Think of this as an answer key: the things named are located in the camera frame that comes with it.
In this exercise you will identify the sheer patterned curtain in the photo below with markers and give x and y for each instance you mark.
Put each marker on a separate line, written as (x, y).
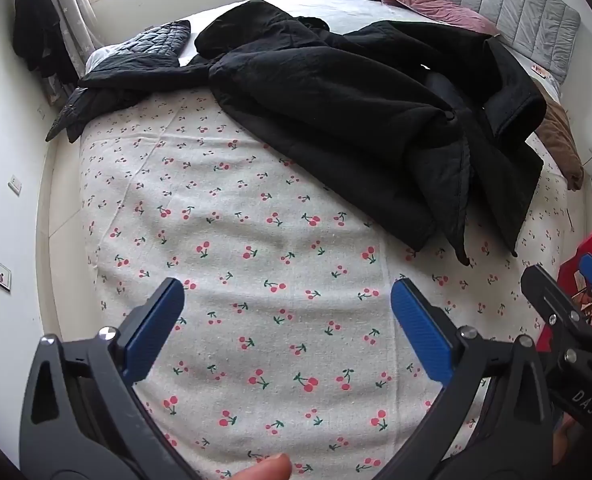
(75, 10)

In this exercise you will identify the person's left hand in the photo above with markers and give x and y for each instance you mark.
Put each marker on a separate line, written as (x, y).
(261, 467)

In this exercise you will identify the white bed sheet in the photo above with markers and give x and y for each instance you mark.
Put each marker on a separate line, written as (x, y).
(356, 15)

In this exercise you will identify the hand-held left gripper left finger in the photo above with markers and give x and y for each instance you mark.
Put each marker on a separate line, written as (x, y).
(150, 340)

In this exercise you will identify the white wall switch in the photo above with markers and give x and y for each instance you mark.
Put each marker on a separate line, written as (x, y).
(2, 275)

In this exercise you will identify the dark quilted jacket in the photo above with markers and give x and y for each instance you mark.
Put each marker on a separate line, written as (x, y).
(150, 40)

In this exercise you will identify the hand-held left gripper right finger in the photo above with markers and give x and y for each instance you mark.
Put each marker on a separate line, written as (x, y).
(421, 330)

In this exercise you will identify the person's right hand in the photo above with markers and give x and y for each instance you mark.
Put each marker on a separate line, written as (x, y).
(563, 440)

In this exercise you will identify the cherry print bed sheet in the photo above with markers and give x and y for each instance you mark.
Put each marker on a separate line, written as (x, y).
(276, 360)

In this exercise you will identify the black coat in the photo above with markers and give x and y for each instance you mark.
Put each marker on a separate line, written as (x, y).
(336, 110)

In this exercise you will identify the white wall socket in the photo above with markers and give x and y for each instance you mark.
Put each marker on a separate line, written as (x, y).
(15, 184)

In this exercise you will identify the hanging black clothes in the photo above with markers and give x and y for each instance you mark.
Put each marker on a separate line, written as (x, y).
(40, 30)

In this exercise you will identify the grey padded headboard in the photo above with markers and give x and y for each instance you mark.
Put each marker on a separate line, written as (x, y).
(516, 5)

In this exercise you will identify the small red white packet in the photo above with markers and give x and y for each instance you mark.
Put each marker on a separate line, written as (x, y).
(541, 72)

